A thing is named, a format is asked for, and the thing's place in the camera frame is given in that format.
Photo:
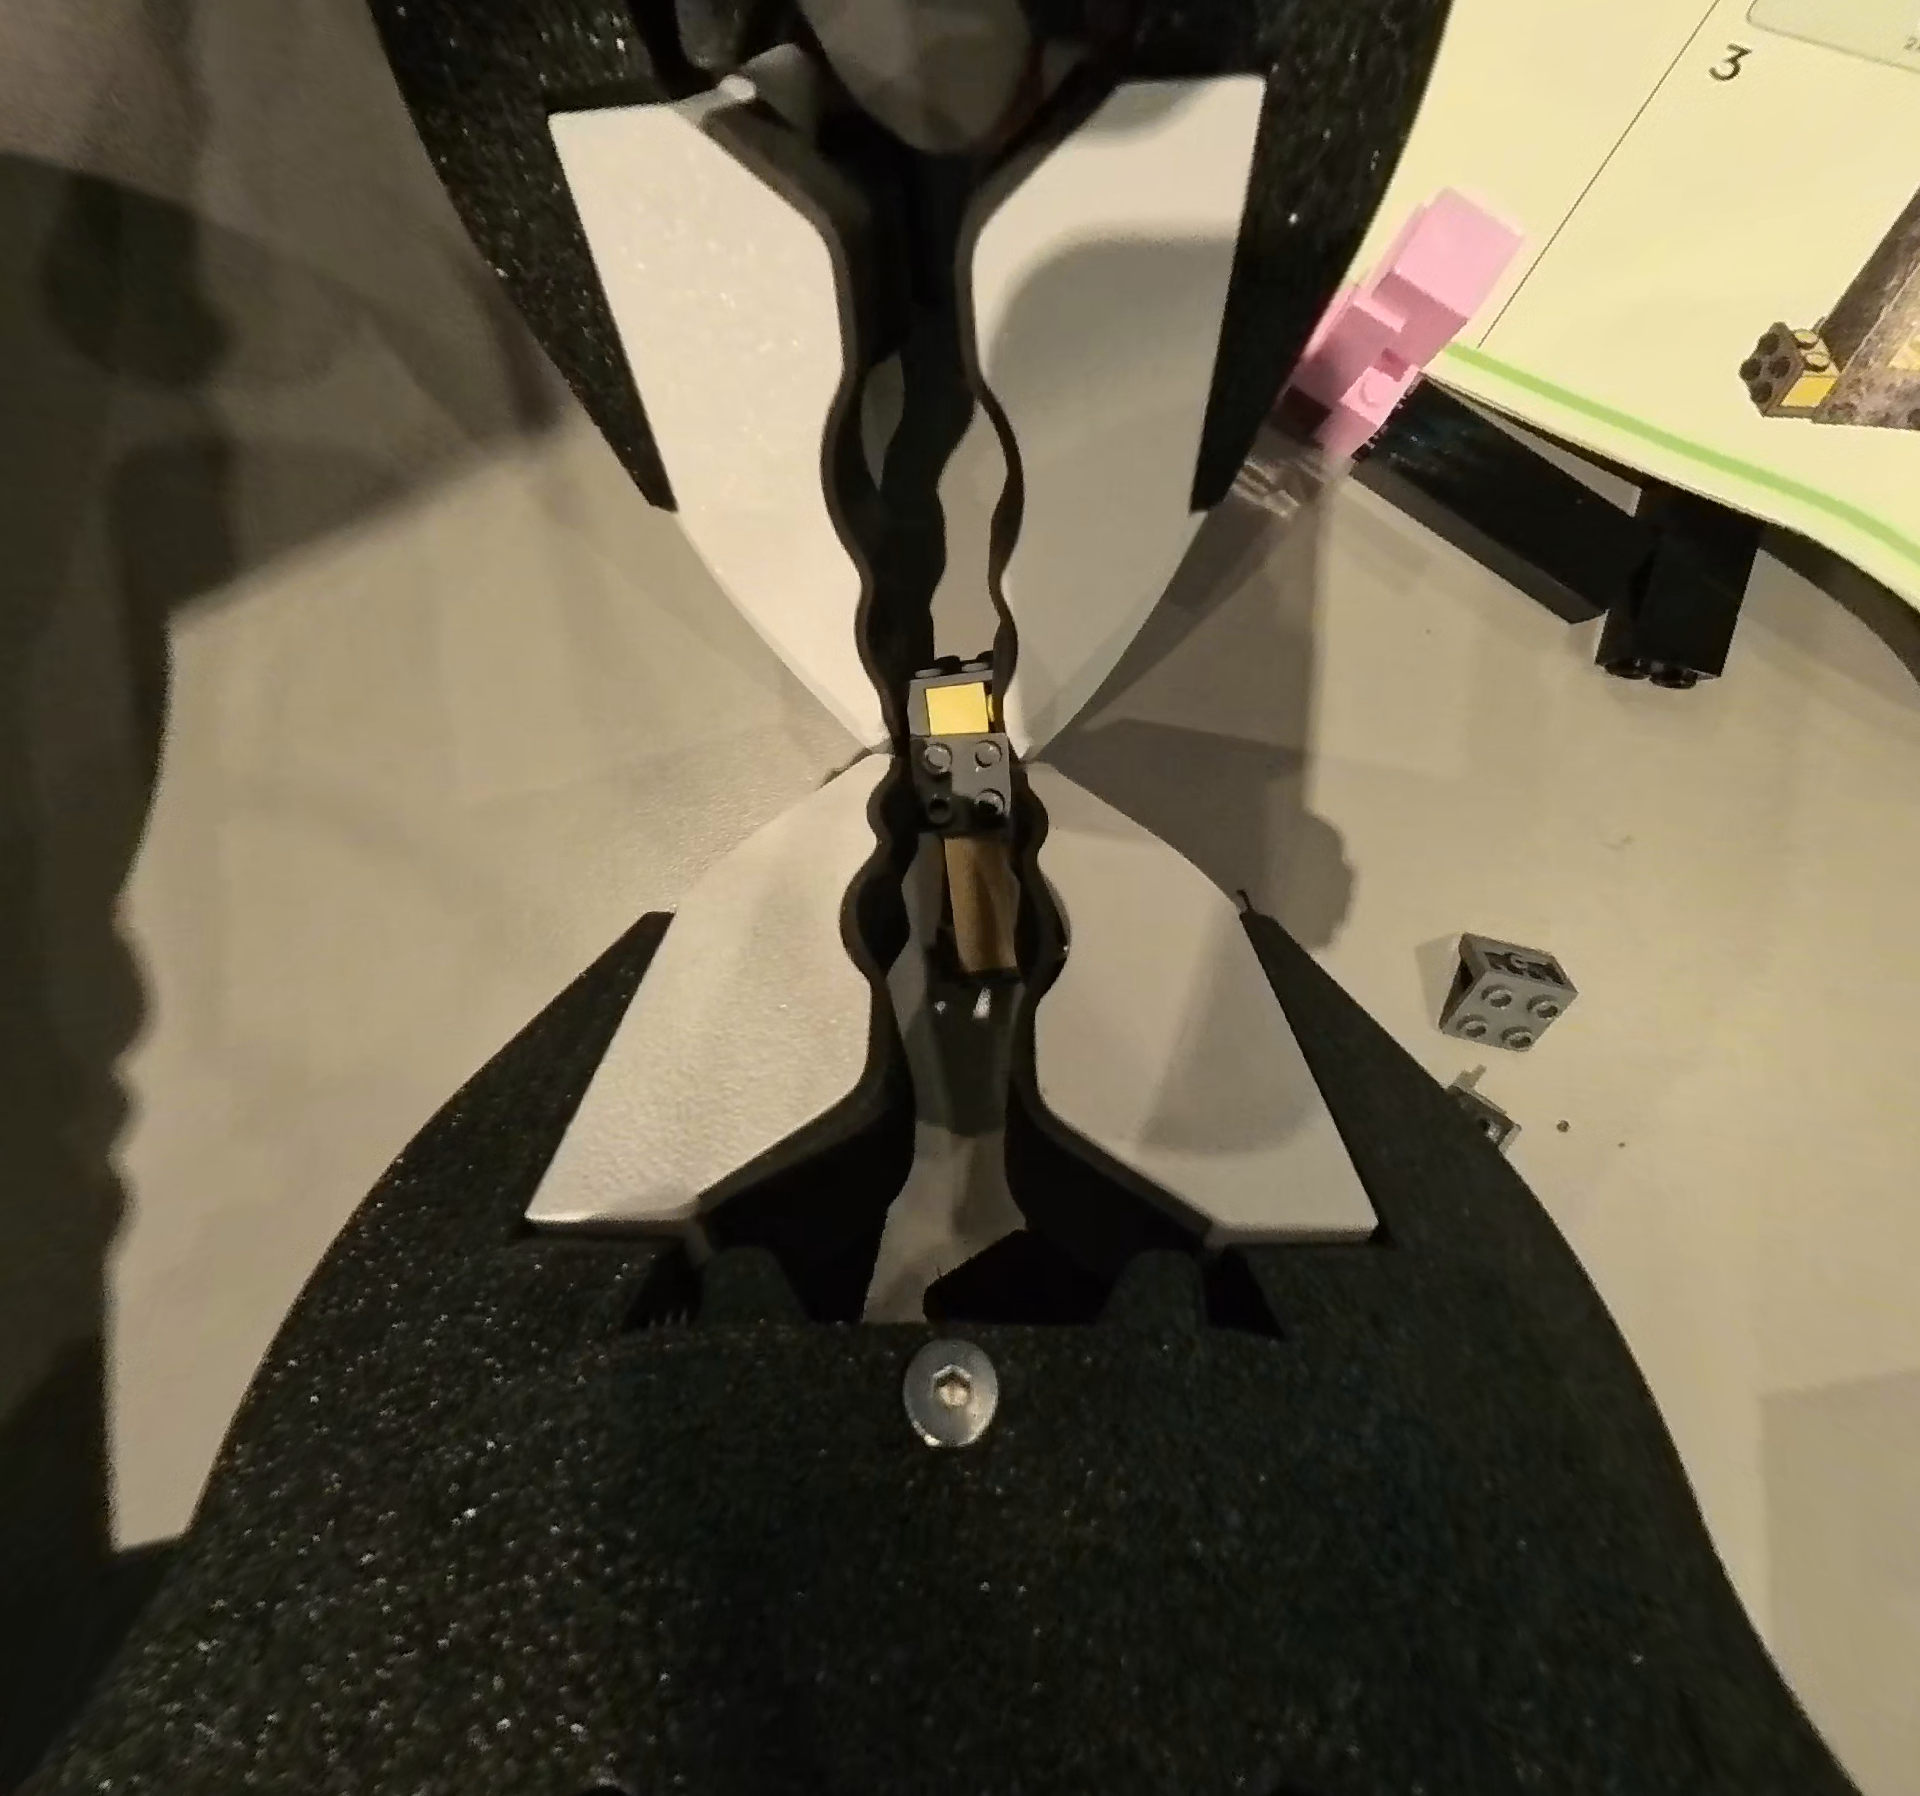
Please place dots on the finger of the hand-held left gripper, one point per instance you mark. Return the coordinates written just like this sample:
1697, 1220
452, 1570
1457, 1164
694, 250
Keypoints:
1124, 295
705, 326

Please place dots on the clear small brick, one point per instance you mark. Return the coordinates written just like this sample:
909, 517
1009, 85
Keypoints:
1274, 487

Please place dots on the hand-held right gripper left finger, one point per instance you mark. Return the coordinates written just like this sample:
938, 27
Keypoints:
719, 1061

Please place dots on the dark grey bracket brick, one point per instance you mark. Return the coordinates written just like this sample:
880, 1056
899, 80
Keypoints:
1504, 990
1485, 1114
975, 1045
961, 776

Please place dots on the pale green instruction booklet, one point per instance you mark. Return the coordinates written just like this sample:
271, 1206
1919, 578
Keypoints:
1650, 177

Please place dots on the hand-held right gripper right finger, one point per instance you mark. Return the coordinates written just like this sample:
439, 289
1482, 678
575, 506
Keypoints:
1185, 1061

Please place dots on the yellow long brick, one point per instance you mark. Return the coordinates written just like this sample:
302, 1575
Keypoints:
983, 905

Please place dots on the pink brick figure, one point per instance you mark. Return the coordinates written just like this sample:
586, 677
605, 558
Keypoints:
1410, 311

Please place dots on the black long brick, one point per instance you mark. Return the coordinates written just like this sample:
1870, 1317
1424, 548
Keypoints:
1516, 521
1680, 596

